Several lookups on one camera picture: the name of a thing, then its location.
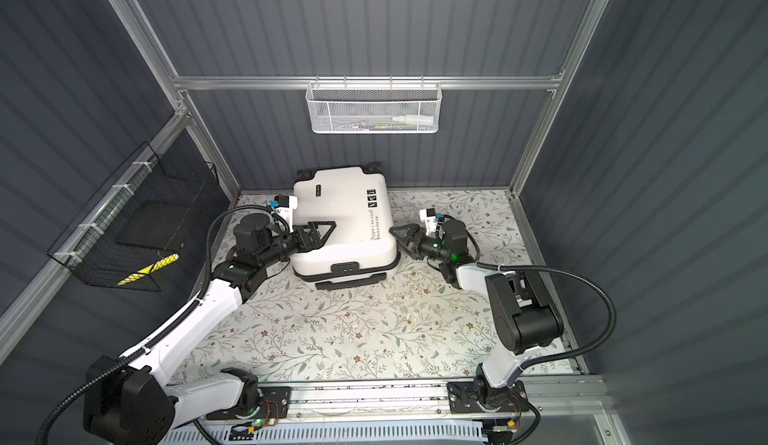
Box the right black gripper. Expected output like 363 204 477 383
390 228 451 267

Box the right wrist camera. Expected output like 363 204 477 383
419 207 444 236

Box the black wire mesh basket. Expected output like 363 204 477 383
47 134 229 292

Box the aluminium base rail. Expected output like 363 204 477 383
259 375 613 423

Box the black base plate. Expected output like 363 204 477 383
446 381 530 414
205 386 292 422

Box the left black corrugated cable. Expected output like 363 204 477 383
33 204 295 445

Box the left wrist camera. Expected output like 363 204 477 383
269 194 298 221

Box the floral table mat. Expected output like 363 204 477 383
161 189 577 385

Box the white tube in basket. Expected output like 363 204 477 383
392 114 435 127

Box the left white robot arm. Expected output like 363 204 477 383
83 214 336 444

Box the yellow black striped label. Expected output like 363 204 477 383
117 253 179 286

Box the black corrugated cable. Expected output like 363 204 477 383
437 213 618 369
33 204 295 445

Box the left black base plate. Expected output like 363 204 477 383
205 386 292 422

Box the white vented panel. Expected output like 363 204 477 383
161 420 488 444

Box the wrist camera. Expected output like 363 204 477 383
269 194 298 221
419 207 444 236

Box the right black corrugated cable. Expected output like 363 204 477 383
437 213 618 369

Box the white wire mesh basket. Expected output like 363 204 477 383
305 81 443 134

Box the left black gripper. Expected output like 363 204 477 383
257 219 334 271

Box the white hard-shell suitcase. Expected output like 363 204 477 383
291 162 401 291

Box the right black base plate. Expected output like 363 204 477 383
446 381 530 414

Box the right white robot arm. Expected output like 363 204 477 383
389 215 564 397

